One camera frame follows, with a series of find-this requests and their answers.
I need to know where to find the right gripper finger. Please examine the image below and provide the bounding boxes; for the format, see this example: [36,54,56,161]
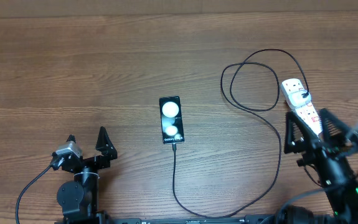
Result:
[284,111,319,154]
[319,108,351,146]

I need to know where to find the black Galaxy phone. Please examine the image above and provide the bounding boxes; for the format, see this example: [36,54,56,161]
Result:
[159,96,185,144]

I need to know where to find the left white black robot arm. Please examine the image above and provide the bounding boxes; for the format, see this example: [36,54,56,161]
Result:
[50,126,117,224]

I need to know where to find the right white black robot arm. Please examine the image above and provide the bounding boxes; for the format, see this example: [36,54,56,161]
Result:
[274,108,358,223]

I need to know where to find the white charger plug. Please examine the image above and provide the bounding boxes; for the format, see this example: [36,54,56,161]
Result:
[286,90,311,110]

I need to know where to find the white power strip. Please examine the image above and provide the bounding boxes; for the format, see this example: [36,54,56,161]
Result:
[280,78,323,136]

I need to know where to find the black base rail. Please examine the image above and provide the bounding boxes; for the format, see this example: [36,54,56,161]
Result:
[55,214,274,224]

